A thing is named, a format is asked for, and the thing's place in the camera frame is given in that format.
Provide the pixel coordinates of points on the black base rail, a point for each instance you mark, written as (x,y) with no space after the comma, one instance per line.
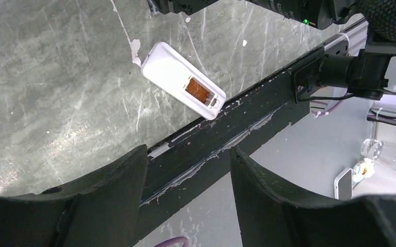
(188,190)

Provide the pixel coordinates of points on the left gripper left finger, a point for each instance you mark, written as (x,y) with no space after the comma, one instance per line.
(97,209)

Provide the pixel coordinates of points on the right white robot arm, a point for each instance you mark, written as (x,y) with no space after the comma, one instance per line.
(369,75)

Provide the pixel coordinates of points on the clear plastic cup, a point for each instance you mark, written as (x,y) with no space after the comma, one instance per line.
(380,151)

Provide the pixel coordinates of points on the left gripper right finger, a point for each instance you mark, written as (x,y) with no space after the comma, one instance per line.
(272,211)

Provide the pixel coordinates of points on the white phone-like device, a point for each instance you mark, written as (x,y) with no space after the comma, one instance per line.
(343,185)

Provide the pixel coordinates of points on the aluminium frame rail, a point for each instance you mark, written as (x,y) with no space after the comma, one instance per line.
(349,41)

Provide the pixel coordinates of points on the white remote control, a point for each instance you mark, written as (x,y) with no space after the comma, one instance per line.
(171,72)

